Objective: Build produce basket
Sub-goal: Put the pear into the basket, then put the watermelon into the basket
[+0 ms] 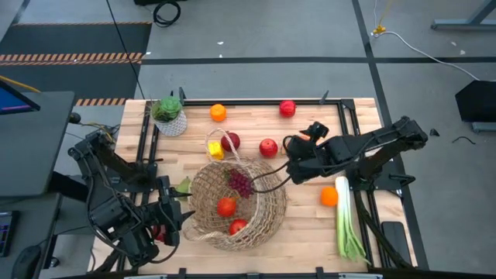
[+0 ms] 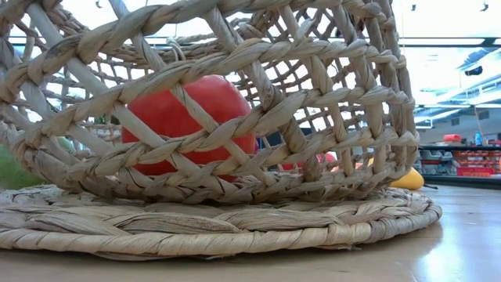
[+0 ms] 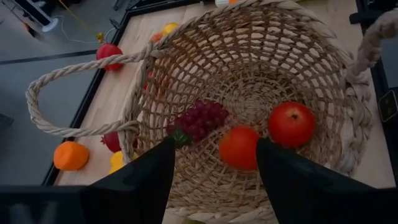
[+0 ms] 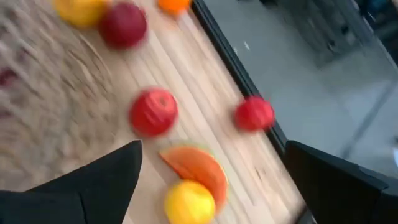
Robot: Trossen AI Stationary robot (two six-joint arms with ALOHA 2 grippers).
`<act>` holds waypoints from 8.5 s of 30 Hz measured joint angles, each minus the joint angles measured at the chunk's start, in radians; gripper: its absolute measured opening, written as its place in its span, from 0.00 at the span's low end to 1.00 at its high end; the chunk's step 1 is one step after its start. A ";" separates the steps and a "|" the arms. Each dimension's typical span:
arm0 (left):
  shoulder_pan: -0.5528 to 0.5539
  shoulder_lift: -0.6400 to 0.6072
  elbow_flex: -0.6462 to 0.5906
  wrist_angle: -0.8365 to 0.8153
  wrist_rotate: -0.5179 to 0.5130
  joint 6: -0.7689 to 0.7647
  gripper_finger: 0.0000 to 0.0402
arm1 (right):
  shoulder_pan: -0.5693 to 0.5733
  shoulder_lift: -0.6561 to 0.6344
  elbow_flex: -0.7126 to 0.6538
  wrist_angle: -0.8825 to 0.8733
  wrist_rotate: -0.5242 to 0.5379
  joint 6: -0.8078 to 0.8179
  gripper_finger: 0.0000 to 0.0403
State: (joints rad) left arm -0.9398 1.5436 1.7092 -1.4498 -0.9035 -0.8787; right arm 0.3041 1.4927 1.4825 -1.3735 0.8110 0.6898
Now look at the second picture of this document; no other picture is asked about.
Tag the red toy tomato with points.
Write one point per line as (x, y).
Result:
(164, 113)

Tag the shelf rack with bins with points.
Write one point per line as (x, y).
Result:
(473, 164)

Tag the blue bottle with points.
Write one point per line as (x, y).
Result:
(478, 139)

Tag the red apple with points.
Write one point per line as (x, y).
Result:
(326, 158)

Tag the green leafy stalk vegetable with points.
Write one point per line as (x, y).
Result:
(15, 172)

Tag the black ceiling fixture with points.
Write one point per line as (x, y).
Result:
(474, 71)

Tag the yellow lemon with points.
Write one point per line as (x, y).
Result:
(411, 181)

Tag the orange fruit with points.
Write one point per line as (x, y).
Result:
(336, 169)

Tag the orange-red container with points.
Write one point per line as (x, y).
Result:
(453, 138)

